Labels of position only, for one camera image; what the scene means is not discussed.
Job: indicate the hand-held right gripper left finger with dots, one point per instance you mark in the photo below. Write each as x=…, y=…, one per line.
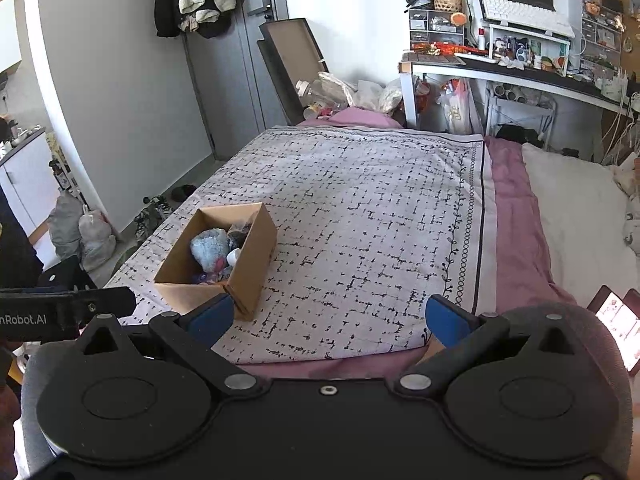
x=212, y=317

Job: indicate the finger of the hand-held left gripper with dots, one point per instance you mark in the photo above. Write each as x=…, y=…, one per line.
x=67, y=274

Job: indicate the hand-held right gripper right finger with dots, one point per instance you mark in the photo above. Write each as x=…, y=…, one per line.
x=447, y=322

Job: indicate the white soft packet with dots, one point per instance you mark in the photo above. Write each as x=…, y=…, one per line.
x=233, y=258

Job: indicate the grey-blue fluffy plush toy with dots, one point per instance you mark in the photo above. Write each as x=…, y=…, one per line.
x=210, y=250

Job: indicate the brown cardboard box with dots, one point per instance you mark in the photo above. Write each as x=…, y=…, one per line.
x=255, y=260

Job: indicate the black item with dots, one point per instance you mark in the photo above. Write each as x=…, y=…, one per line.
x=240, y=234

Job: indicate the light plastic bag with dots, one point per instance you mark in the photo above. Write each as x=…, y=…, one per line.
x=97, y=242

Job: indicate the grey trash bag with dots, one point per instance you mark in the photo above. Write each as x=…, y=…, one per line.
x=65, y=225

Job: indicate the camouflage shoes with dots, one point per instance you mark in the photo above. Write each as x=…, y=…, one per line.
x=150, y=212

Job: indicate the white cabinet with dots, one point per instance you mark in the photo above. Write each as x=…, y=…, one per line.
x=25, y=180

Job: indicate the dark slippers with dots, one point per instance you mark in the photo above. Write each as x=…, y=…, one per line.
x=184, y=191

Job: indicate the white black-patterned blanket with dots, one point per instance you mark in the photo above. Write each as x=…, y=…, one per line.
x=350, y=210

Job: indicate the smartphone with lit screen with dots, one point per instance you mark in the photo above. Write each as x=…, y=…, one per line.
x=617, y=320

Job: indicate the white duvet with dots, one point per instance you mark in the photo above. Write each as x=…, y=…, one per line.
x=575, y=210

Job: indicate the white printed quilt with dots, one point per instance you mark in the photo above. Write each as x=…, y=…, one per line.
x=632, y=230

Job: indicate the clear printed plastic bag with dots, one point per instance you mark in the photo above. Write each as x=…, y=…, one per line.
x=457, y=110

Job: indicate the white desk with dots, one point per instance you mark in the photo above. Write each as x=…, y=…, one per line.
x=409, y=100

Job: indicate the grey door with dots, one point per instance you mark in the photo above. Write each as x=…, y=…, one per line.
x=235, y=85

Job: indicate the pile of white plastic bags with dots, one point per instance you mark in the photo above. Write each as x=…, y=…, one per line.
x=370, y=92

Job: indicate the large flat cardboard box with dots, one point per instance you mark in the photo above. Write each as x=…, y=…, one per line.
x=295, y=55

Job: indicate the grey drawer organizer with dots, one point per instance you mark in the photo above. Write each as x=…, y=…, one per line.
x=435, y=27

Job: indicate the white monitor stand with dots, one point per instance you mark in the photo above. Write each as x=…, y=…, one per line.
x=530, y=34

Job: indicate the white keyboard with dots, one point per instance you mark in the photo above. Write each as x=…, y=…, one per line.
x=525, y=12

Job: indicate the woven basket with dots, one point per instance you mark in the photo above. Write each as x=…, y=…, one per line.
x=447, y=2

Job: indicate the clear drawer organizer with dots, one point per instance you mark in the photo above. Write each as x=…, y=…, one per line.
x=602, y=35

